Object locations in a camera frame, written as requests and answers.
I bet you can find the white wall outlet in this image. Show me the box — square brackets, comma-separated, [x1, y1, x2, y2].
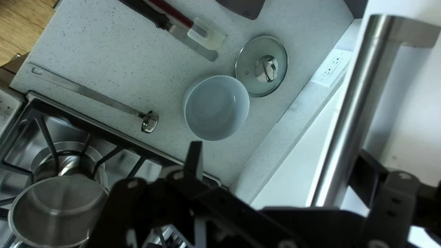
[310, 48, 353, 88]

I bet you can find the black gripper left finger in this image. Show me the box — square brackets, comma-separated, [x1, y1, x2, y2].
[87, 139, 287, 248]

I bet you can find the long steel measuring spoon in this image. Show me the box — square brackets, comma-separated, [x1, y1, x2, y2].
[25, 61, 161, 135]

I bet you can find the steel saucepan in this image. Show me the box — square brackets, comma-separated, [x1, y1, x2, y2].
[7, 174, 109, 248]

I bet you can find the white cupboard door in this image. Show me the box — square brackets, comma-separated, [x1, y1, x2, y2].
[362, 0, 441, 190]

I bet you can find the stainless steel gas stove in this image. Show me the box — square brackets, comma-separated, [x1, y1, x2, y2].
[0, 87, 222, 248]

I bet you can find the black-handled kitchen tool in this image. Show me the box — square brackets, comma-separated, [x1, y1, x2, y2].
[145, 0, 227, 50]

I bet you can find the steel cupboard door handle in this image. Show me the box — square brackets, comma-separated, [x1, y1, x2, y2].
[307, 13, 441, 210]

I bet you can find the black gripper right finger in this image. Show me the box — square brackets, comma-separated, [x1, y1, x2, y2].
[350, 150, 441, 248]

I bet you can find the pale blue bowl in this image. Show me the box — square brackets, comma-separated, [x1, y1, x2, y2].
[183, 75, 252, 142]

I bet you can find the black handled steel utensil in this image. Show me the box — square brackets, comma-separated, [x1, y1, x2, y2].
[120, 0, 221, 64]

